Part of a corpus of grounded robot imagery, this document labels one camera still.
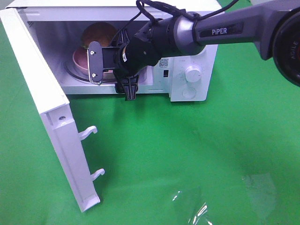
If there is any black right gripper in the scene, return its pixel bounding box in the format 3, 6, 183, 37
110, 28, 162, 100

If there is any burger with lettuce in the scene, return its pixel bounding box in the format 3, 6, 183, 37
81, 22, 117, 49

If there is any pink round plate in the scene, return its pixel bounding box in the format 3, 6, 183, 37
72, 45, 118, 77

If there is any round door release button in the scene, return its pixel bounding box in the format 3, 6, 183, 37
182, 87, 196, 99

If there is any white microwave door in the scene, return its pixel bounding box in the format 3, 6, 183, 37
0, 8, 105, 212

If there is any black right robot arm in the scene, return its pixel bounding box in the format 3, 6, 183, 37
113, 0, 300, 100

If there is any white microwave oven body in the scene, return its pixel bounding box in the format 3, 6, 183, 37
0, 0, 217, 101

